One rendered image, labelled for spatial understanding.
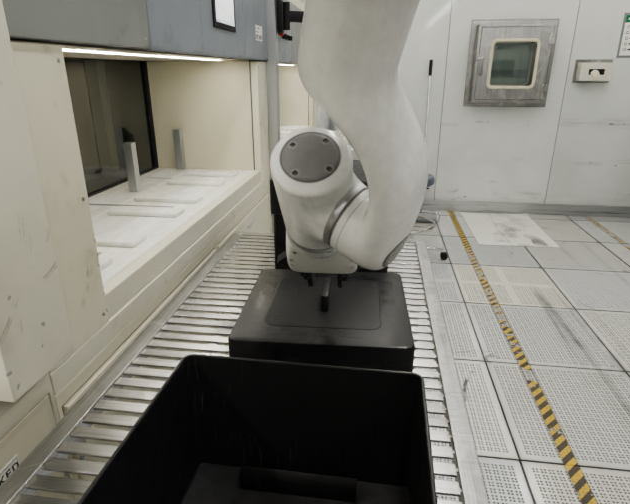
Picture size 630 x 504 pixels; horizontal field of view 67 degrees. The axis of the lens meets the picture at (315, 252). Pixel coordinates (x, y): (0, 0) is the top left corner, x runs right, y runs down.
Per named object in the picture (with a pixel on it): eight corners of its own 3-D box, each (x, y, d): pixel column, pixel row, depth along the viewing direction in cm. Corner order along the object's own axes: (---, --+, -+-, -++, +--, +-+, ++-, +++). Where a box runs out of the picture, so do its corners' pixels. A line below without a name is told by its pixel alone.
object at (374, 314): (414, 406, 73) (421, 332, 69) (226, 395, 76) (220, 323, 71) (399, 315, 101) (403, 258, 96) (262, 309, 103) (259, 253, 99)
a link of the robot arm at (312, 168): (371, 217, 59) (313, 179, 62) (377, 153, 47) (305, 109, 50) (329, 267, 56) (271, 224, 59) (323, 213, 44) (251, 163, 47)
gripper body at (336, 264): (360, 202, 62) (358, 240, 72) (282, 201, 63) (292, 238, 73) (358, 255, 59) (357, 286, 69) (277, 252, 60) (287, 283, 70)
